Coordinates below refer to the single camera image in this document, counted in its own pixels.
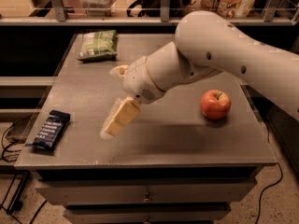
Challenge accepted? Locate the upper drawer front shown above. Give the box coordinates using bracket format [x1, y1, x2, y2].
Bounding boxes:
[36, 178, 256, 205]

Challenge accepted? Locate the grey metal shelf rail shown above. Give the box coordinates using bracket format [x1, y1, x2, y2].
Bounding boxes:
[0, 0, 299, 27]

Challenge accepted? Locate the grey drawer cabinet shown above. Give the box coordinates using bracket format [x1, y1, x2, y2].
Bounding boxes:
[16, 38, 277, 210]

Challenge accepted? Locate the red apple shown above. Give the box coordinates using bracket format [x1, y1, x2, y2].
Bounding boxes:
[200, 90, 232, 120]

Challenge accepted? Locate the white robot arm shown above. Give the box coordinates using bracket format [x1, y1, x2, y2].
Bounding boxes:
[100, 11, 299, 139]

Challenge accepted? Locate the black bag background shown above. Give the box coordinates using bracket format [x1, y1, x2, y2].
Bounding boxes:
[126, 0, 193, 17]

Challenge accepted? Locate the black cable right floor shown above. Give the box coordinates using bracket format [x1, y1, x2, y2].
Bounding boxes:
[254, 121, 284, 224]

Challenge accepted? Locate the dark blue rxbar wrapper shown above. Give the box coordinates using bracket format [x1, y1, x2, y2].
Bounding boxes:
[26, 110, 71, 151]

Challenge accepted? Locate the green jalapeno chip bag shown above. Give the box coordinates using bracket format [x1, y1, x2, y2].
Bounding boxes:
[78, 30, 118, 62]

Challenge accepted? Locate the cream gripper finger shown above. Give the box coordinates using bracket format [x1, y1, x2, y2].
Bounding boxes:
[100, 97, 141, 140]
[109, 65, 129, 78]

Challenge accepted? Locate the black cables left floor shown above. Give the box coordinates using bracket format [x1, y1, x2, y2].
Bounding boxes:
[0, 114, 48, 224]

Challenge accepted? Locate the drawer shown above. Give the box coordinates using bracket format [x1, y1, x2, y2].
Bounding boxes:
[64, 204, 231, 224]
[36, 178, 256, 205]

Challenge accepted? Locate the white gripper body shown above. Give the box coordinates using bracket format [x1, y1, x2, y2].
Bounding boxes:
[122, 56, 165, 105]

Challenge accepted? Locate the lower drawer front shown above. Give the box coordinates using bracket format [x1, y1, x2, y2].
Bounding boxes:
[64, 204, 231, 224]

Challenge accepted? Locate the clear plastic container background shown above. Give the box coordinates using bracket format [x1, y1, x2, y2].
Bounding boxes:
[80, 0, 116, 17]

